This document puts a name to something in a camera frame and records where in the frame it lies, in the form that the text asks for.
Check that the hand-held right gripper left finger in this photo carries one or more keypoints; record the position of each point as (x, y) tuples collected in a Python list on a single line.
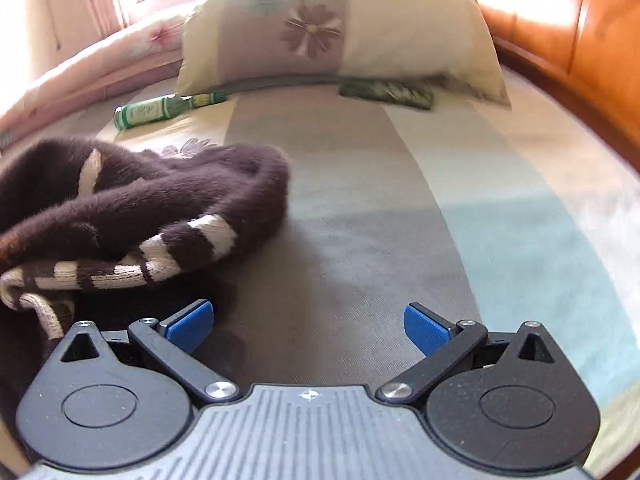
[(192, 326)]

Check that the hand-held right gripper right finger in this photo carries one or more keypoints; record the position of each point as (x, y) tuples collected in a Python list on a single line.
[(425, 331)]

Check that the brown fuzzy lettered sweater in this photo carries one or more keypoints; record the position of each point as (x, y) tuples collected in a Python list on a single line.
[(125, 200)]

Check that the green glass bottle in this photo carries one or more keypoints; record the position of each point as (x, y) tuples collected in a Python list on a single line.
[(145, 112)]

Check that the dark green patterned phone case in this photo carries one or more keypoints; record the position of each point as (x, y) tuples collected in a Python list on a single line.
[(385, 92)]

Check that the grey cloth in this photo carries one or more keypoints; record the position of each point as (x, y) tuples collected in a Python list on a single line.
[(290, 82)]

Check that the pink floral quilt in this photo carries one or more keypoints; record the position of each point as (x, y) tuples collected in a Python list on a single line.
[(100, 60)]

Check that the cream floral pillow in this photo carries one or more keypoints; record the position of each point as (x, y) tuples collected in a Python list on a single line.
[(400, 35)]

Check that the orange wooden headboard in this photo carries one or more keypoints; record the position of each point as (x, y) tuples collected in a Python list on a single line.
[(575, 35)]

